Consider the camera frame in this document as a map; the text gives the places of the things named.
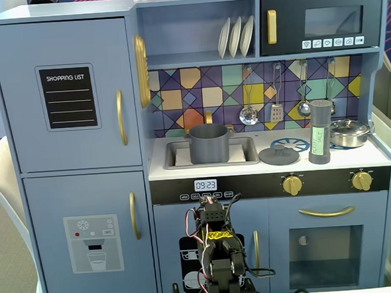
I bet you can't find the blue fridge door with chalkboard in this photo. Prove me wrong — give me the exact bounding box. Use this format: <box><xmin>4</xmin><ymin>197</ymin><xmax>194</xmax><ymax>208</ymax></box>
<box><xmin>0</xmin><ymin>16</ymin><xmax>144</xmax><ymax>176</ymax></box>

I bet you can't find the metal serving spoon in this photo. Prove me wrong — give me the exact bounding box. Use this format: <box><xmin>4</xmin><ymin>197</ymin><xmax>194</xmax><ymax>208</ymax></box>
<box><xmin>322</xmin><ymin>57</ymin><xmax>339</xmax><ymax>115</ymax></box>

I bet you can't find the white toy plate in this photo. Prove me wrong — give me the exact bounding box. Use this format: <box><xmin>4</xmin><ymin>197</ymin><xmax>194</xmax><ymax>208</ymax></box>
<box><xmin>226</xmin><ymin>16</ymin><xmax>245</xmax><ymax>59</ymax></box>
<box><xmin>237</xmin><ymin>15</ymin><xmax>256</xmax><ymax>58</ymax></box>
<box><xmin>215</xmin><ymin>17</ymin><xmax>233</xmax><ymax>60</ymax></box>

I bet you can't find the gray toy sink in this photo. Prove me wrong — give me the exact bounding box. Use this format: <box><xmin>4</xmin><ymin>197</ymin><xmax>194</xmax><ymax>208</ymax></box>
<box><xmin>161</xmin><ymin>135</ymin><xmax>261</xmax><ymax>171</ymax></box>

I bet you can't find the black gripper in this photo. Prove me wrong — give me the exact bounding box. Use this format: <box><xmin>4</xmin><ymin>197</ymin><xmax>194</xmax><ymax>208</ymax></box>
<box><xmin>197</xmin><ymin>197</ymin><xmax>226</xmax><ymax>229</ymax></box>

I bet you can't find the gold curved freezer handle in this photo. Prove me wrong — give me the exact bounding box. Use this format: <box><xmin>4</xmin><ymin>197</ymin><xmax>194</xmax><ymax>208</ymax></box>
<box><xmin>128</xmin><ymin>191</ymin><xmax>142</xmax><ymax>241</ymax></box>

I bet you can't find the gold microwave handle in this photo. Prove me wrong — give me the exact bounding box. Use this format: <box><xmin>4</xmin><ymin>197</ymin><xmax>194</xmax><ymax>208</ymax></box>
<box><xmin>266</xmin><ymin>9</ymin><xmax>279</xmax><ymax>46</ymax></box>

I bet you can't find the blue freezer door with dispenser print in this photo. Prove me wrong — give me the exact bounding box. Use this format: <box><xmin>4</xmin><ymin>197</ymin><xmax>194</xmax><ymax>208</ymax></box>
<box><xmin>21</xmin><ymin>170</ymin><xmax>158</xmax><ymax>293</ymax></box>

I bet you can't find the gold oven door handle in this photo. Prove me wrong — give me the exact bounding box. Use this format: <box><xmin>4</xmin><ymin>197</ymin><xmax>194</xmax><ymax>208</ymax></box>
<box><xmin>298</xmin><ymin>205</ymin><xmax>357</xmax><ymax>220</ymax></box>

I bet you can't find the white chair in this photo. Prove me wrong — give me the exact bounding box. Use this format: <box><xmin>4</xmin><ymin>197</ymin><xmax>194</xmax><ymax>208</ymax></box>
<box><xmin>0</xmin><ymin>135</ymin><xmax>46</xmax><ymax>293</ymax></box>

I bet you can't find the gold toy telephone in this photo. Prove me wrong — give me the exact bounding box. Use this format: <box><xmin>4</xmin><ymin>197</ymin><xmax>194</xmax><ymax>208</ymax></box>
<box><xmin>133</xmin><ymin>33</ymin><xmax>152</xmax><ymax>109</ymax></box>

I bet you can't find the metal slotted skimmer spoon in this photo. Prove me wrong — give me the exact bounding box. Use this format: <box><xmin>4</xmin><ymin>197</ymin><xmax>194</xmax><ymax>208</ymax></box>
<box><xmin>236</xmin><ymin>64</ymin><xmax>260</xmax><ymax>127</ymax></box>

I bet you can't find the black microwave door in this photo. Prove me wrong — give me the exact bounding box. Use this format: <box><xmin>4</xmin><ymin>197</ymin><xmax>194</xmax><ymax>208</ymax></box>
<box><xmin>258</xmin><ymin>0</ymin><xmax>386</xmax><ymax>57</ymax></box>

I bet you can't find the blue oven door with window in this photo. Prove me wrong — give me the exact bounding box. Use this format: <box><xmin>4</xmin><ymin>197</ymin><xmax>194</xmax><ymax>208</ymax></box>
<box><xmin>266</xmin><ymin>190</ymin><xmax>391</xmax><ymax>293</ymax></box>

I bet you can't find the gray salt shaker green label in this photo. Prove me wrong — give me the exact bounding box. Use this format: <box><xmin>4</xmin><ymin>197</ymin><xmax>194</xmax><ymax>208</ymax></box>
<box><xmin>304</xmin><ymin>98</ymin><xmax>337</xmax><ymax>166</ymax></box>

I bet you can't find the metal ladle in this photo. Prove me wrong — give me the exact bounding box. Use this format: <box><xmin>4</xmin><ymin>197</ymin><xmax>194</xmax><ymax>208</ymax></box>
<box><xmin>294</xmin><ymin>59</ymin><xmax>313</xmax><ymax>117</ymax></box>

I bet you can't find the gold toy faucet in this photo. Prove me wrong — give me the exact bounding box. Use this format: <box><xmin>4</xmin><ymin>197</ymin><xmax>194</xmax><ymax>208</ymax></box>
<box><xmin>182</xmin><ymin>108</ymin><xmax>236</xmax><ymax>137</ymax></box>

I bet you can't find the gold stove knob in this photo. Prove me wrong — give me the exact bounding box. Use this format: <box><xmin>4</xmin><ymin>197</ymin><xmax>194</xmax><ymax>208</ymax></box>
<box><xmin>281</xmin><ymin>174</ymin><xmax>304</xmax><ymax>197</ymax></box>
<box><xmin>351</xmin><ymin>170</ymin><xmax>373</xmax><ymax>192</ymax></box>

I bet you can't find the steel pot with lid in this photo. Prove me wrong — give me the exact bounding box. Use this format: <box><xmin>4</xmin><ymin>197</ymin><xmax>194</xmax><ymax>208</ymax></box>
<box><xmin>328</xmin><ymin>117</ymin><xmax>376</xmax><ymax>150</ymax></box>

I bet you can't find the red white servo wire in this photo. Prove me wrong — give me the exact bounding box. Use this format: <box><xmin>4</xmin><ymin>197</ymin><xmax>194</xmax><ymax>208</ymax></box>
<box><xmin>184</xmin><ymin>198</ymin><xmax>221</xmax><ymax>280</ymax></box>

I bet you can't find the gold curved fridge handle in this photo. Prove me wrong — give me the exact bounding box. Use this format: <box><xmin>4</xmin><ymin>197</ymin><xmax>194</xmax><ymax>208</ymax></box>
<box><xmin>115</xmin><ymin>88</ymin><xmax>130</xmax><ymax>147</ymax></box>

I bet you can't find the gray plastic pot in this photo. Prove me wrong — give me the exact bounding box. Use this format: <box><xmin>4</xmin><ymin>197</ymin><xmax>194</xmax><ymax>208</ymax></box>
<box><xmin>183</xmin><ymin>121</ymin><xmax>237</xmax><ymax>166</ymax></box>

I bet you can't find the metal slotted spatula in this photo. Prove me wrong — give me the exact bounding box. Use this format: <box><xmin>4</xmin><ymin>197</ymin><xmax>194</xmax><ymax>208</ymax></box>
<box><xmin>266</xmin><ymin>63</ymin><xmax>286</xmax><ymax>123</ymax></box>

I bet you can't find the gray pot lid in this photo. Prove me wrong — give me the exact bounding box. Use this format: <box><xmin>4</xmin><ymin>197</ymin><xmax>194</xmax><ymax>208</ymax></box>
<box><xmin>257</xmin><ymin>142</ymin><xmax>301</xmax><ymax>167</ymax></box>

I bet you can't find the blue dishwasher door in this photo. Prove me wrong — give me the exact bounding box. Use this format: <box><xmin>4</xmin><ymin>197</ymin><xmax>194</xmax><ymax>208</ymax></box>
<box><xmin>152</xmin><ymin>198</ymin><xmax>274</xmax><ymax>293</ymax></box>

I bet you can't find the gold dishwasher door handle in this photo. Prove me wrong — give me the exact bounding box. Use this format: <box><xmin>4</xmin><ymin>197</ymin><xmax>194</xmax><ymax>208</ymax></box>
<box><xmin>252</xmin><ymin>229</ymin><xmax>262</xmax><ymax>267</ymax></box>

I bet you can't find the blue wooden toy kitchen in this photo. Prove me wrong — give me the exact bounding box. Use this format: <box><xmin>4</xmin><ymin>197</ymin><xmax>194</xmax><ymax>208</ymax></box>
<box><xmin>0</xmin><ymin>0</ymin><xmax>391</xmax><ymax>293</ymax></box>

